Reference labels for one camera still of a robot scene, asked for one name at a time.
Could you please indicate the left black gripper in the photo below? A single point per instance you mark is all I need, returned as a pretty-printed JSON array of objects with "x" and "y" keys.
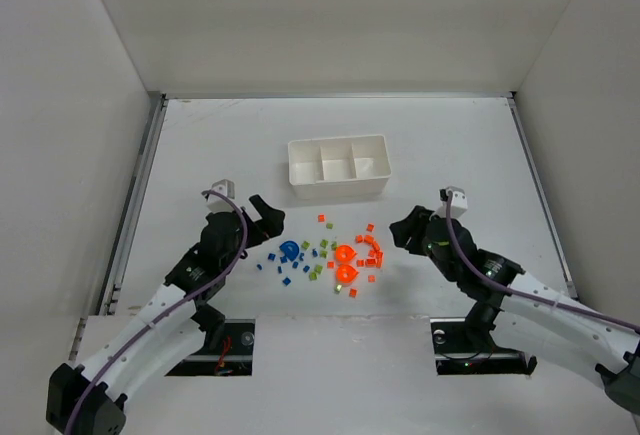
[{"x": 253, "y": 222}]

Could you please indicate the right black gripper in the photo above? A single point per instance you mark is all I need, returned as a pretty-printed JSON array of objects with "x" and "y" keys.
[{"x": 416, "y": 234}]

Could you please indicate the large blue round lego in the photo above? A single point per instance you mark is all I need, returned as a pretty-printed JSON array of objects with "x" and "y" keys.
[{"x": 290, "y": 250}]

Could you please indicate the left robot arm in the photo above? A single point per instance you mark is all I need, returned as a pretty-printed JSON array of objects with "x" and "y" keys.
[{"x": 94, "y": 396}]

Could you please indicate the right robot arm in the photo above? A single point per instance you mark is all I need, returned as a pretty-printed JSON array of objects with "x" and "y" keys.
[{"x": 516, "y": 311}]

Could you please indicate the upper orange round lego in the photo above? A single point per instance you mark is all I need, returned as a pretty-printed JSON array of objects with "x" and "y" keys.
[{"x": 344, "y": 254}]

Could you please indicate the orange round lego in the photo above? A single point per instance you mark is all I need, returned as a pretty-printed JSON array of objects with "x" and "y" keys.
[
  {"x": 346, "y": 274},
  {"x": 344, "y": 254}
]

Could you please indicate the green lego pair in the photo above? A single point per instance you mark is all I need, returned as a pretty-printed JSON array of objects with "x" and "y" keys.
[{"x": 315, "y": 272}]

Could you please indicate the lower orange round lego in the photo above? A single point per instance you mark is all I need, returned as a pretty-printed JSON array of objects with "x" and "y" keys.
[{"x": 346, "y": 274}]

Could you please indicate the white three-compartment container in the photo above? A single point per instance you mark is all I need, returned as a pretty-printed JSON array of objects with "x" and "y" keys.
[{"x": 338, "y": 166}]

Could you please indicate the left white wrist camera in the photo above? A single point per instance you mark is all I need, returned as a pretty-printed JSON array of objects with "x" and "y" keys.
[{"x": 219, "y": 196}]

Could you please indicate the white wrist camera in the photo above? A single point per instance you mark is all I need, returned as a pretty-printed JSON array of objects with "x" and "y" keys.
[
  {"x": 219, "y": 196},
  {"x": 453, "y": 203}
]

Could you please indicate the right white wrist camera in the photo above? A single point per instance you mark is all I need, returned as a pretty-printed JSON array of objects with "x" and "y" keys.
[{"x": 453, "y": 203}]

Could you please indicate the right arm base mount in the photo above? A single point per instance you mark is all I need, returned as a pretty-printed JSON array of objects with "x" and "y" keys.
[{"x": 460, "y": 350}]

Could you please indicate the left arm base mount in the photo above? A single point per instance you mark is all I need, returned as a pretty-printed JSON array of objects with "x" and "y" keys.
[{"x": 228, "y": 353}]

